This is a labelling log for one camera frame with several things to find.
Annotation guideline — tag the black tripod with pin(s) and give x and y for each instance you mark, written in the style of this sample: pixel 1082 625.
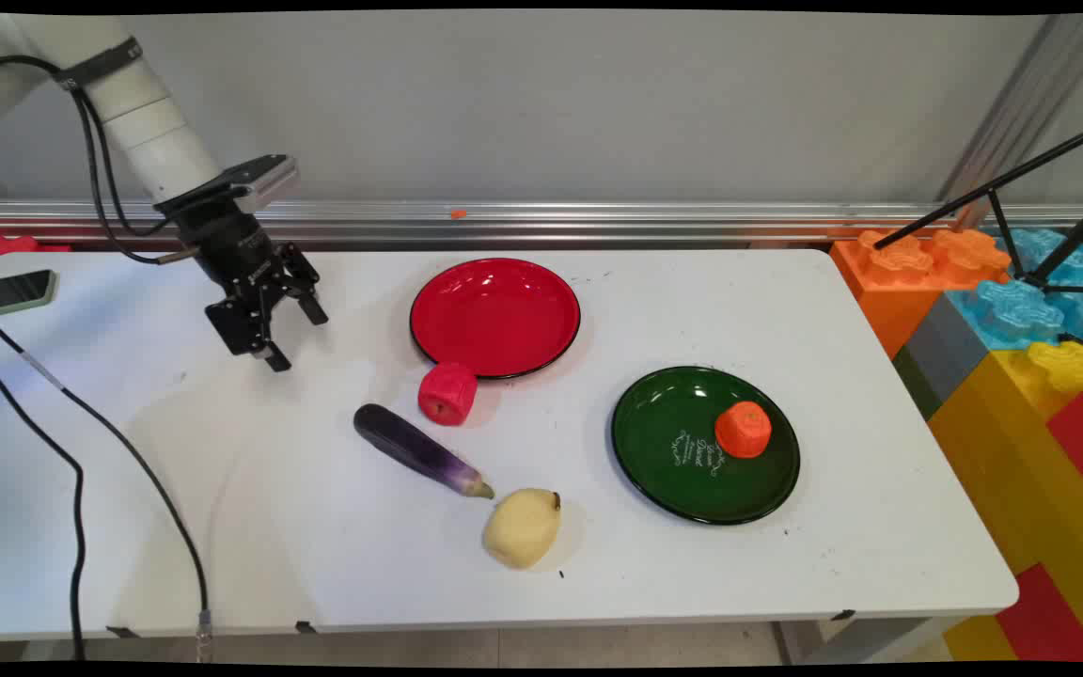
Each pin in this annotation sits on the black tripod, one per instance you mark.
pixel 1002 179

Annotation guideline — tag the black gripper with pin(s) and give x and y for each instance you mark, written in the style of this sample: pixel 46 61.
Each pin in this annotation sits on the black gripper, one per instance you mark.
pixel 227 240

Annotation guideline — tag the aluminium rail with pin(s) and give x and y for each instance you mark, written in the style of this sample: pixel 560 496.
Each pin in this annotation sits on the aluminium rail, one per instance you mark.
pixel 598 222

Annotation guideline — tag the red plate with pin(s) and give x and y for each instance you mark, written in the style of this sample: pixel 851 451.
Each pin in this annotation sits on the red plate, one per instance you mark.
pixel 494 315

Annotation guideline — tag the grey foam block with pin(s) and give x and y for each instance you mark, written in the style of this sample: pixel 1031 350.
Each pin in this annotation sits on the grey foam block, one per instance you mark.
pixel 941 357

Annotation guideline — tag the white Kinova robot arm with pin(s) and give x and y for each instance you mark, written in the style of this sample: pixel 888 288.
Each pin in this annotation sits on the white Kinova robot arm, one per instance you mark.
pixel 158 132

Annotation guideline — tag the grey table leg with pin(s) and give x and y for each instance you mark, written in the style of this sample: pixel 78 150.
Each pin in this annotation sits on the grey table leg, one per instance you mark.
pixel 814 641

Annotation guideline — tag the orange toy tangerine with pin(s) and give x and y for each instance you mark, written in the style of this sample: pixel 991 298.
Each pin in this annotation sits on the orange toy tangerine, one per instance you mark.
pixel 744 430

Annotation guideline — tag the yellow toy potato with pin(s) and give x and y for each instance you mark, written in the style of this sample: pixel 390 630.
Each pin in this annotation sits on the yellow toy potato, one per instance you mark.
pixel 521 528

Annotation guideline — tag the black smartphone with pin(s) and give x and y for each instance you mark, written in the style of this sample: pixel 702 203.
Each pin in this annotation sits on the black smartphone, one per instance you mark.
pixel 10 293

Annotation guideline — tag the light blue foam block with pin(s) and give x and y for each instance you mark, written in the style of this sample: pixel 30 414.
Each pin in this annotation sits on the light blue foam block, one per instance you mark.
pixel 1012 315

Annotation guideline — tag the dark green plate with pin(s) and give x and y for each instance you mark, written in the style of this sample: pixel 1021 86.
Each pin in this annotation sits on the dark green plate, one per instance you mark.
pixel 664 470

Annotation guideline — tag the orange foam block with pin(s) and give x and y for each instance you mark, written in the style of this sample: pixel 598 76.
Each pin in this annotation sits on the orange foam block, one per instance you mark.
pixel 889 291

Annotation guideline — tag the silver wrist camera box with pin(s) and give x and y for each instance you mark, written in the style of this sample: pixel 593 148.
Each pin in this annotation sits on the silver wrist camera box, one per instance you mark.
pixel 264 179

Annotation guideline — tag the red toy apple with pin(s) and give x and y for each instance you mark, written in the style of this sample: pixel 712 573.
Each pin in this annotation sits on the red toy apple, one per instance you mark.
pixel 447 393

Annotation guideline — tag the large yellow foam block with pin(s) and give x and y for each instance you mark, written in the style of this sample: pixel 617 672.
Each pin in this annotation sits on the large yellow foam block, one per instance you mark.
pixel 1002 451

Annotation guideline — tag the purple toy eggplant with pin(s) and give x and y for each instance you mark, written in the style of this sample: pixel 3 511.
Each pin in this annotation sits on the purple toy eggplant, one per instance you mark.
pixel 410 447

